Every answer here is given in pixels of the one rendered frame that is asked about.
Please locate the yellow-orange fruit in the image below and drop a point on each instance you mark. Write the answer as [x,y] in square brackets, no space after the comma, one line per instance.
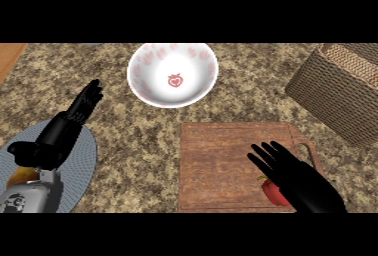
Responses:
[21,176]

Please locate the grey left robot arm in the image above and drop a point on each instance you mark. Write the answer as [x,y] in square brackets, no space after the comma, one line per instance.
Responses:
[30,195]

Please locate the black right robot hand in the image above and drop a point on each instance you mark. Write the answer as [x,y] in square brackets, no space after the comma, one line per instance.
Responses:
[303,183]

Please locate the brown wooden cutting board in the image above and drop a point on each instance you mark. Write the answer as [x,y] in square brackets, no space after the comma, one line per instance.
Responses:
[231,166]

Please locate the grey round placemat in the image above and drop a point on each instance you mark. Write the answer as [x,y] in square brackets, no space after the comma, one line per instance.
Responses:
[79,166]

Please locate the white bowl with red print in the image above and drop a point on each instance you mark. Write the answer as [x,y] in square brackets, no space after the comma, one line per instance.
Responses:
[172,75]

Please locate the pale wooden surface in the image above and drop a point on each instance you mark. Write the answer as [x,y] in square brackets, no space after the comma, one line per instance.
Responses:
[9,58]

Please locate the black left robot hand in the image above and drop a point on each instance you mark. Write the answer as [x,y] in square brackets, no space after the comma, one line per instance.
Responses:
[55,140]

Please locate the brown wicker basket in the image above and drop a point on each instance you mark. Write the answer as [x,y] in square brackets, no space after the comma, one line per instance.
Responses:
[340,93]

